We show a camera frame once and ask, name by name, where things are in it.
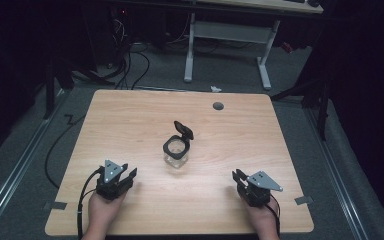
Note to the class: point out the black metal stand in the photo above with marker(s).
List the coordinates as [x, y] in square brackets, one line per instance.
[323, 110]
[50, 90]

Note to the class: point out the grey tape strip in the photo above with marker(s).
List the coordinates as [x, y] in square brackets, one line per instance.
[55, 205]
[303, 200]

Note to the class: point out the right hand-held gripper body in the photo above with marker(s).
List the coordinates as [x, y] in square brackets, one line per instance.
[258, 190]

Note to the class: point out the white-framed desk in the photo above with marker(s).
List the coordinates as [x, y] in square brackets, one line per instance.
[230, 32]

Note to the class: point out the person's right hand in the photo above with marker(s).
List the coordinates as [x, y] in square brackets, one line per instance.
[262, 216]

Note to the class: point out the white crumpled paper scrap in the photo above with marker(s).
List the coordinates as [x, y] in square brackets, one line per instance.
[215, 89]

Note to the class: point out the metal floor rail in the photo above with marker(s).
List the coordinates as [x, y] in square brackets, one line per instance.
[336, 180]
[20, 166]

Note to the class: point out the black round table grommet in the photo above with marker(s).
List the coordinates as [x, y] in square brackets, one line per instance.
[218, 106]

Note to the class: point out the glass jar with black flip lid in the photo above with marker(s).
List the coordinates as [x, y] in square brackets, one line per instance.
[178, 150]

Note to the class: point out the person's left hand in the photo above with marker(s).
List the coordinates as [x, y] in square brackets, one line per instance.
[102, 210]

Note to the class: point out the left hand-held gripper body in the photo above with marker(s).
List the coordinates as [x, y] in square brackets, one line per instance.
[110, 181]

